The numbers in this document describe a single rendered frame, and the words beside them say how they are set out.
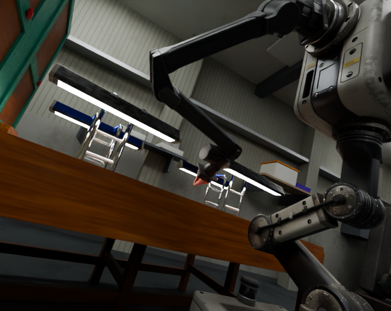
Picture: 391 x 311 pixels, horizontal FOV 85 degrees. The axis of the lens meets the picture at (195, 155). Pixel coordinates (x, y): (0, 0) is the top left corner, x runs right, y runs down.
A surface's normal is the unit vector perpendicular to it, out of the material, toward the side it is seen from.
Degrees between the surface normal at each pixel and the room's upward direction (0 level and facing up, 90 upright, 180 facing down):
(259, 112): 90
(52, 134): 90
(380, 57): 90
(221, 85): 90
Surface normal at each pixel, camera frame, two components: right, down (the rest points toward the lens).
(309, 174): 0.39, -0.12
